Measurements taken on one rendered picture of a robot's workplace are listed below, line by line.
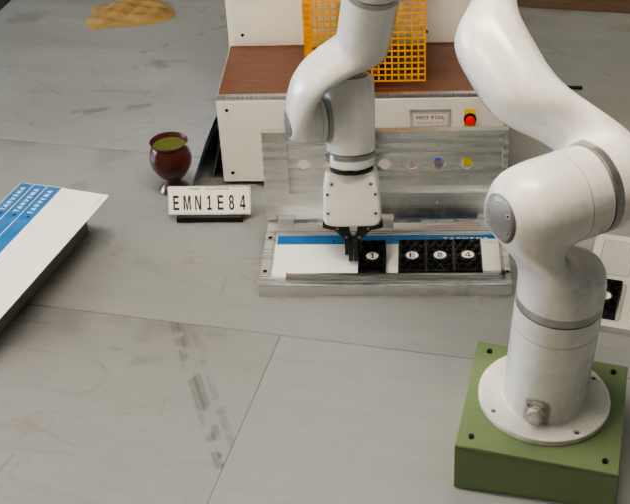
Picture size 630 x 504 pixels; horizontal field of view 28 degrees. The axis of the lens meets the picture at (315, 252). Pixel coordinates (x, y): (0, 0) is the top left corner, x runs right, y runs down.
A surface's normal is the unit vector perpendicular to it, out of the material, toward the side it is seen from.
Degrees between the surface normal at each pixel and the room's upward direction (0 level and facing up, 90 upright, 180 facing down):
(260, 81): 0
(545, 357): 91
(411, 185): 83
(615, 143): 22
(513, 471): 90
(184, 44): 0
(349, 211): 76
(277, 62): 0
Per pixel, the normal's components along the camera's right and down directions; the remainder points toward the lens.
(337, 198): -0.07, 0.40
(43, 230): -0.05, -0.82
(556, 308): -0.30, 0.57
